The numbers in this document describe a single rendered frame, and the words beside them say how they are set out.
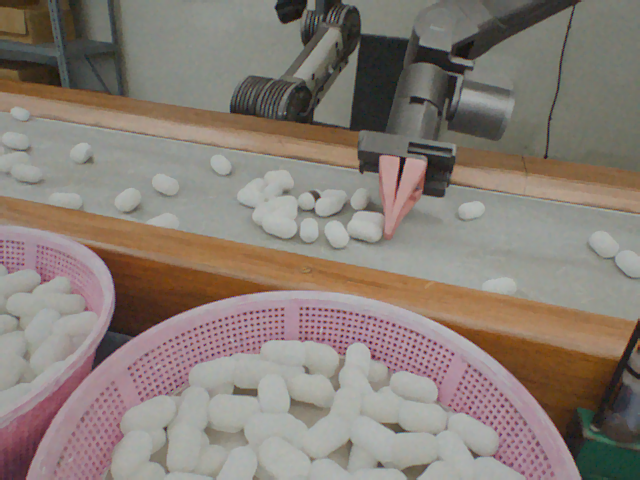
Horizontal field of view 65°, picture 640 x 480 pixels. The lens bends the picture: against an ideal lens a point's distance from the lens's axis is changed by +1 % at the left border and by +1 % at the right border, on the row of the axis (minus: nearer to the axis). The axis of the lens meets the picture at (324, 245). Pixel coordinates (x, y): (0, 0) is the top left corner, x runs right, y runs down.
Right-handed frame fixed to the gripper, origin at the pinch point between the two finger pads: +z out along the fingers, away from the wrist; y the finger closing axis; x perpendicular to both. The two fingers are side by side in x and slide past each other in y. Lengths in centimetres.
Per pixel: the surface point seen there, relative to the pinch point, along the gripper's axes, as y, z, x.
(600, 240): 21.2, -5.4, 4.2
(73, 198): -32.3, 4.8, -3.1
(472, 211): 8.3, -7.3, 6.3
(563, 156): 60, -136, 166
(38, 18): -202, -136, 121
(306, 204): -10.0, -2.7, 3.2
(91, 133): -48, -13, 13
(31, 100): -63, -18, 14
